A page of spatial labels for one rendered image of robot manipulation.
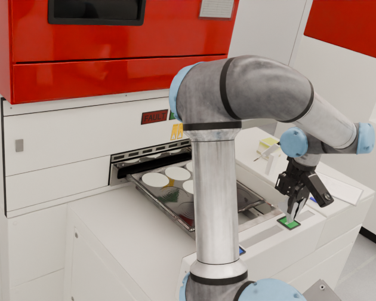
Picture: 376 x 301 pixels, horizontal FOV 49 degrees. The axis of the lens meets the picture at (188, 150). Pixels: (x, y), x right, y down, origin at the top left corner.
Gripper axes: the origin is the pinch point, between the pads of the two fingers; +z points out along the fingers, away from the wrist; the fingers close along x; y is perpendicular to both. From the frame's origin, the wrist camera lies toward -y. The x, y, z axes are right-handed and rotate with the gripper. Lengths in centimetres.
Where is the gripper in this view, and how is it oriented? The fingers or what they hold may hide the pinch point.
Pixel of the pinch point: (292, 220)
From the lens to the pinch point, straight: 134.9
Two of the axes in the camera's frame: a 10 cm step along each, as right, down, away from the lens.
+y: -6.4, -4.4, 6.4
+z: -1.7, 8.8, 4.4
